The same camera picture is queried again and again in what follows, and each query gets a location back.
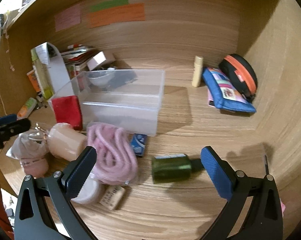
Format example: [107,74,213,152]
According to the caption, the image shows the orange and green tube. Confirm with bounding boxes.
[17,97,37,120]

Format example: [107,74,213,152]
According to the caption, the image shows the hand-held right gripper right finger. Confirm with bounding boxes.
[201,146,283,240]

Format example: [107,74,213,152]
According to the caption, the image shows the green sticky note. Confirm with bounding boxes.
[88,0,129,12]

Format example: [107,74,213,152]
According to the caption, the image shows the clear jar with white lid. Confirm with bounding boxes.
[72,174,104,204]

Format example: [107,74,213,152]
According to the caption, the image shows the white beaded cord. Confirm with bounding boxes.
[0,12,16,107]

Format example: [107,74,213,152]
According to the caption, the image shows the beige cylindrical jar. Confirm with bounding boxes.
[47,123,88,161]

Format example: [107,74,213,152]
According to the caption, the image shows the wooden desktop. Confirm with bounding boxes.
[0,57,301,240]

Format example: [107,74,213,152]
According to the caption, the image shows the pale pink box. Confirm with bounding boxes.
[87,51,115,71]

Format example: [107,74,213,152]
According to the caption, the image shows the stack of books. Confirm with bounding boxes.
[61,44,96,72]

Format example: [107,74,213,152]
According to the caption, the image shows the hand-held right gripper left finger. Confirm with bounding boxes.
[14,146,98,240]

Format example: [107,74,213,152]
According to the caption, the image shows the red cloth pouch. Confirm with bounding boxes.
[52,95,83,130]

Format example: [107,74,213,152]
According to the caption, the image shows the cream tube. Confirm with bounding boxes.
[192,56,204,87]

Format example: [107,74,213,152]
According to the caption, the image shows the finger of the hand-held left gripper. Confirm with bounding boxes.
[0,114,18,126]
[0,118,31,148]

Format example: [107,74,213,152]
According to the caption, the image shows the dark green bottle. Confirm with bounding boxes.
[152,154,203,183]

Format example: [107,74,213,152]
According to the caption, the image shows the orange packet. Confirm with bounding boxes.
[27,70,41,93]

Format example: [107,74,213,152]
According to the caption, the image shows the pink rope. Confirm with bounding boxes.
[87,122,138,185]

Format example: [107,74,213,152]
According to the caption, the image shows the small beige labelled box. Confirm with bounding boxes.
[99,185,126,210]

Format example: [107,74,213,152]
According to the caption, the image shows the white magazine holder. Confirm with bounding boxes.
[30,42,73,98]

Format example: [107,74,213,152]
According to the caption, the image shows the blue patchwork pouch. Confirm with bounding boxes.
[203,67,256,113]

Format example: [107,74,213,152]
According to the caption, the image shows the small bowl of trinkets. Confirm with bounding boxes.
[87,70,114,87]

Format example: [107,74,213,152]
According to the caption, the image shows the clear plastic storage box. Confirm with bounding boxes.
[48,69,165,137]

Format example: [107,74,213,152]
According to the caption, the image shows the orange sticky note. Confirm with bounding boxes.
[87,3,145,29]

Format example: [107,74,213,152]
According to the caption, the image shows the small blue packet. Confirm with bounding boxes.
[130,133,148,158]

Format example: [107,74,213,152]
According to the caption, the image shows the pink sticky note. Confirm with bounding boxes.
[54,4,81,32]

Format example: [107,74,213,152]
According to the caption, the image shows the yellow green bottle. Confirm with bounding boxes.
[31,48,53,99]

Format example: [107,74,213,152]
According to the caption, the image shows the small pink round jar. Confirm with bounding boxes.
[20,156,49,177]

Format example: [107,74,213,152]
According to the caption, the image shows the black case with orange zip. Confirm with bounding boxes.
[219,54,258,103]

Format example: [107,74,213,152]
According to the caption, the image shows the red garment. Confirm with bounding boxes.
[0,160,13,233]

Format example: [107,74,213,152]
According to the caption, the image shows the pink notebook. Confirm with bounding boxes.
[207,90,217,108]

